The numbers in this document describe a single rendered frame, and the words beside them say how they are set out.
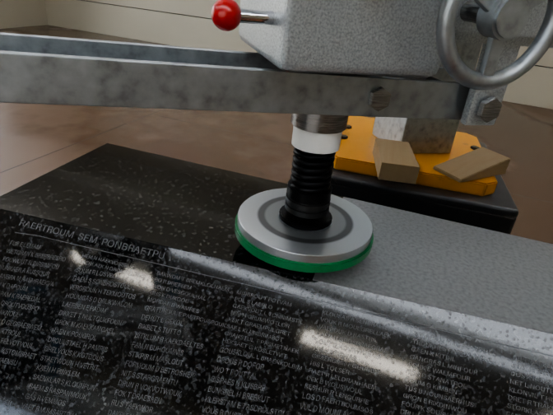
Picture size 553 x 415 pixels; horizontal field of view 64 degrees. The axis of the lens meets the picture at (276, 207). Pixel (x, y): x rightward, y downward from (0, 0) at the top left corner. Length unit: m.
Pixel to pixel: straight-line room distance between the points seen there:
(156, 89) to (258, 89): 0.12
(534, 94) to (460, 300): 6.15
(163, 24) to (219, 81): 7.51
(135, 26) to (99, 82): 7.85
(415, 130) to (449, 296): 0.80
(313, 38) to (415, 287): 0.39
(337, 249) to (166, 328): 0.28
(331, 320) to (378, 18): 0.40
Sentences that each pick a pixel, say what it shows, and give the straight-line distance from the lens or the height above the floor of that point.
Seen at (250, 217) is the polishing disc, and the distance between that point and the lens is 0.68.
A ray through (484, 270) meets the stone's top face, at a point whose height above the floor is 0.85.
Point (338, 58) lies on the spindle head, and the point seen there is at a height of 1.17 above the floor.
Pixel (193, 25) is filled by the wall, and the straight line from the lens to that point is 7.72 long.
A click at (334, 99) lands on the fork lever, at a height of 1.11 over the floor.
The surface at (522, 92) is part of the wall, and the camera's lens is 6.76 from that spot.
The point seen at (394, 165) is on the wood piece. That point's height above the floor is 0.83.
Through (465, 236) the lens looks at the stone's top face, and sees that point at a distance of 0.88.
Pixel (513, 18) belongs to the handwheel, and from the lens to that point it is 0.53.
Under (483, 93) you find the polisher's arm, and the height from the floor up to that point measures 1.13.
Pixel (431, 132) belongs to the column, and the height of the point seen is 0.85.
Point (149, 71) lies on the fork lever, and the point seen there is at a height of 1.14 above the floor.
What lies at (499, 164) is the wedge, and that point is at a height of 0.82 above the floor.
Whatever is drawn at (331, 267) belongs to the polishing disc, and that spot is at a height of 0.89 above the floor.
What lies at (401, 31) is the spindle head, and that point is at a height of 1.20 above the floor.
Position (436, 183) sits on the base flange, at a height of 0.76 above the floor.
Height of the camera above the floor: 1.24
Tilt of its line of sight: 28 degrees down
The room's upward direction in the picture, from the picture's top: 6 degrees clockwise
